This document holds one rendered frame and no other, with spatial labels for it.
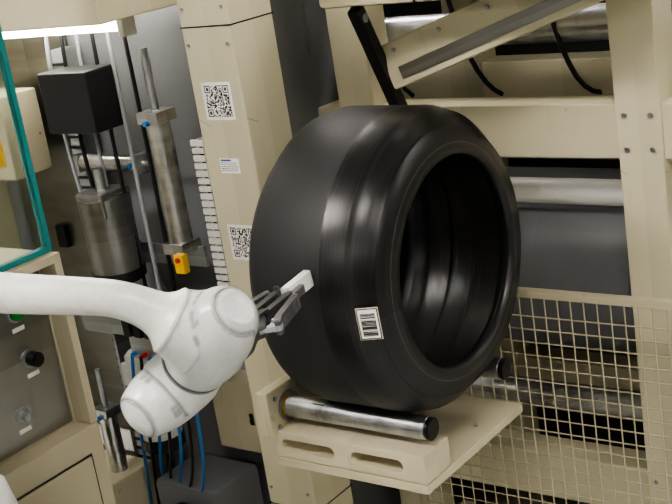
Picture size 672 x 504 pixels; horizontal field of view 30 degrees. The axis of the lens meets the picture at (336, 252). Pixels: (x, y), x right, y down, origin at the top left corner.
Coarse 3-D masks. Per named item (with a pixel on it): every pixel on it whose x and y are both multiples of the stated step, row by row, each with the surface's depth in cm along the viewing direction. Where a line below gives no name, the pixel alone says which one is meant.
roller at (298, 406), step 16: (288, 400) 249; (304, 400) 247; (320, 400) 245; (304, 416) 247; (320, 416) 244; (336, 416) 241; (352, 416) 239; (368, 416) 237; (384, 416) 235; (400, 416) 233; (416, 416) 232; (384, 432) 236; (400, 432) 233; (416, 432) 231; (432, 432) 231
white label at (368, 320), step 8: (360, 312) 213; (368, 312) 213; (376, 312) 213; (360, 320) 214; (368, 320) 213; (376, 320) 213; (360, 328) 214; (368, 328) 214; (376, 328) 214; (360, 336) 215; (368, 336) 215; (376, 336) 214
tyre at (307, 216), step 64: (320, 128) 230; (384, 128) 222; (448, 128) 228; (320, 192) 218; (384, 192) 215; (448, 192) 261; (512, 192) 248; (256, 256) 224; (320, 256) 215; (384, 256) 214; (448, 256) 265; (512, 256) 248; (320, 320) 218; (384, 320) 215; (448, 320) 261; (320, 384) 231; (384, 384) 222; (448, 384) 232
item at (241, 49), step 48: (192, 0) 239; (240, 0) 237; (192, 48) 243; (240, 48) 238; (240, 96) 239; (240, 144) 243; (240, 192) 248; (240, 288) 256; (288, 480) 267; (336, 480) 270
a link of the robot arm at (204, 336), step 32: (0, 288) 180; (32, 288) 179; (64, 288) 178; (96, 288) 177; (128, 288) 177; (224, 288) 176; (128, 320) 177; (160, 320) 176; (192, 320) 175; (224, 320) 173; (256, 320) 176; (160, 352) 178; (192, 352) 175; (224, 352) 175; (192, 384) 181
